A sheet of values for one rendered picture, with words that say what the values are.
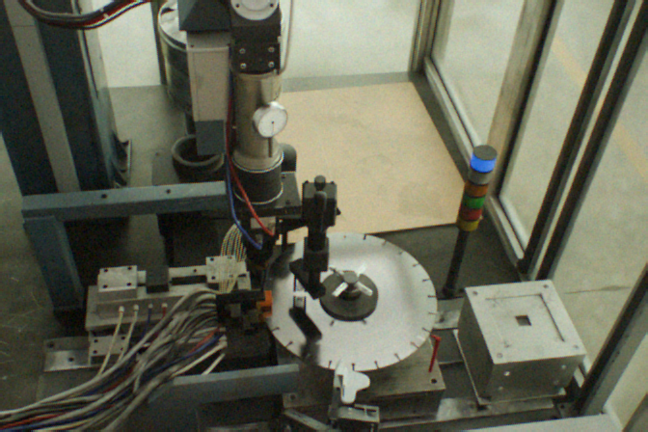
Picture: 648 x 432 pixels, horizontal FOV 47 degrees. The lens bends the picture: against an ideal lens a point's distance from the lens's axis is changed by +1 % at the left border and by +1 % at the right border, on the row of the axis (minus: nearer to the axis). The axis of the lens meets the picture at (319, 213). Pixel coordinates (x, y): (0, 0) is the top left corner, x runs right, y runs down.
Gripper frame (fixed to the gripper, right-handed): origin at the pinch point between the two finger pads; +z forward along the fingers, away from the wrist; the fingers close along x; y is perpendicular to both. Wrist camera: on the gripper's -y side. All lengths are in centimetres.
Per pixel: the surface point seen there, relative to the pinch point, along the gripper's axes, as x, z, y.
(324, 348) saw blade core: 8.2, 1.3, -2.8
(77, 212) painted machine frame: 24, 14, -52
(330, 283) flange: 16.7, 12.7, -3.2
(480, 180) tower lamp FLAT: 38.4, 18.8, 22.7
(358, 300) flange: 15.0, 9.6, 2.3
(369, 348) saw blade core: 8.9, 2.2, 5.2
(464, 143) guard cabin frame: 39, 79, 28
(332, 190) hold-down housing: 38.1, -8.0, -4.3
